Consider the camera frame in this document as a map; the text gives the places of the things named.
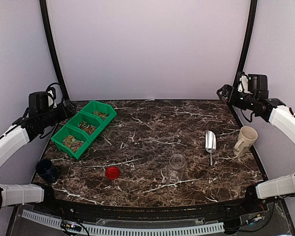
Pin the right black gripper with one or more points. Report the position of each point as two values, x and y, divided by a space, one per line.
226 88

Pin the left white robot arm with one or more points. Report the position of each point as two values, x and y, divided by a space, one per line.
22 131

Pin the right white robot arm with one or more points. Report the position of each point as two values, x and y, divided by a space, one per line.
277 114

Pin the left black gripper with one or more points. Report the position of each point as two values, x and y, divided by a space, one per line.
64 115

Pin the black frame post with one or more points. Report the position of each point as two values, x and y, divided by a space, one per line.
51 46
247 37

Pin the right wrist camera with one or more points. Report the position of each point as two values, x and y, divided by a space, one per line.
251 83

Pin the dark blue mug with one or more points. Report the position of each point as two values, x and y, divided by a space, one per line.
48 171

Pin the black front rail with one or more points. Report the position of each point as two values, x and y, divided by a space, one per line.
88 212

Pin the clear glass jar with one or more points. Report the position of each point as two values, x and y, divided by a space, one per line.
175 168

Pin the green bin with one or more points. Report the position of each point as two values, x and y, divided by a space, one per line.
72 141
89 124

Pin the small green circuit board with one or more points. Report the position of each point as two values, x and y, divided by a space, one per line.
68 226

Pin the left black frame post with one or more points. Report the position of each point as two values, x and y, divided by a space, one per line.
51 46

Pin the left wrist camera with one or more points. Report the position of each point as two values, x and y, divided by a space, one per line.
41 101

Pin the red jar lid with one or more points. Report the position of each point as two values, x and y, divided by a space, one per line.
112 173

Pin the green bin end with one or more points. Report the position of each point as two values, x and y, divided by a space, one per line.
103 111

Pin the right black frame post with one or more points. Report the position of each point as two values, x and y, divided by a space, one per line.
247 37

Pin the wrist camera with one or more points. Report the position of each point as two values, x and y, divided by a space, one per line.
41 101
251 83

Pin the beige ceramic mug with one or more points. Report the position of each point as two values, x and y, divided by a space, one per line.
247 137

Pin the metal scoop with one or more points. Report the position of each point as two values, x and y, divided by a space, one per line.
210 144

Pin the white slotted cable duct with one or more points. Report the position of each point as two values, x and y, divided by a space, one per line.
94 230

